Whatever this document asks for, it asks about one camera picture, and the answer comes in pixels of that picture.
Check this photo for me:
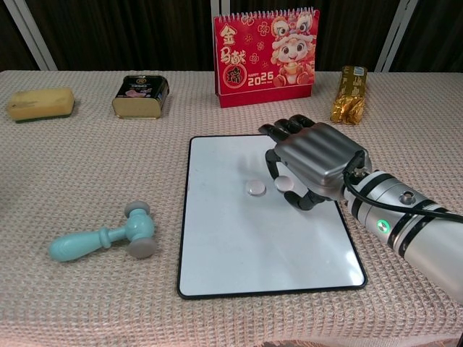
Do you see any black gold tin can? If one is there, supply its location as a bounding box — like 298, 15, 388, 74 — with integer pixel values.
111, 74, 171, 120

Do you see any white aluminium frame post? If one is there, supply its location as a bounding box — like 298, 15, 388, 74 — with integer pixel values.
374, 0, 419, 72
6, 0, 58, 71
211, 0, 232, 17

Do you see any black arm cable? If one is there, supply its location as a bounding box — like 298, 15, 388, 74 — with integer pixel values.
343, 151, 463, 221

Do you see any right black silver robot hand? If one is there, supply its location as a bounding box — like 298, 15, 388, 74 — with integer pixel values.
258, 113, 373, 213

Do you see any red desk calendar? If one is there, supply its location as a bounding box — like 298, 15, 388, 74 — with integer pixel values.
212, 9, 321, 109

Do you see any teal toy hammer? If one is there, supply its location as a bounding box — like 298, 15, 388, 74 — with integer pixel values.
48, 200, 158, 263

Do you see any white magnetic board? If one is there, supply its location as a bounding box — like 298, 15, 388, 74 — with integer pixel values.
177, 134, 368, 300

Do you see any white round magnet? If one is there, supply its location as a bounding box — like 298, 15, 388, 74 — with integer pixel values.
273, 175, 294, 192
245, 180, 268, 198

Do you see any dark pleated curtain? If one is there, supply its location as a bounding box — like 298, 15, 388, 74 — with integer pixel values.
0, 0, 463, 72

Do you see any gold foil package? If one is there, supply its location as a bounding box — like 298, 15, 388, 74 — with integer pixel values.
329, 65, 369, 127

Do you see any beige waffle tablecloth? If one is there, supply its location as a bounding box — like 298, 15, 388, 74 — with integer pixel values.
0, 69, 463, 347

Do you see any yellow green sponge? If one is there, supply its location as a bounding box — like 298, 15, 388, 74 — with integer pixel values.
5, 87, 76, 125

